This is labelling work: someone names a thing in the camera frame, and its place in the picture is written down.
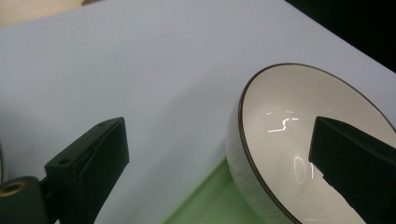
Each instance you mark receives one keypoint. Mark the pale lilac table mat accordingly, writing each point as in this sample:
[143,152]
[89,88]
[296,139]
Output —
[124,62]

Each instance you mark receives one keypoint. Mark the white bowl with dark rim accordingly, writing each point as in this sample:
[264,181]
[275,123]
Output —
[274,146]

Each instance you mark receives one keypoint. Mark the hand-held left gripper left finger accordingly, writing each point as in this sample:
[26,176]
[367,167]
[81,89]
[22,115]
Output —
[90,168]

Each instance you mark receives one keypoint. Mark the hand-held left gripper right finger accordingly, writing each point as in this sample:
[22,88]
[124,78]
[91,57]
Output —
[358,168]

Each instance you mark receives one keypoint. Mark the light wooden table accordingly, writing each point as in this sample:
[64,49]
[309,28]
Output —
[31,11]

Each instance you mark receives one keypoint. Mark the green plastic tray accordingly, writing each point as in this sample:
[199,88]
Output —
[211,202]

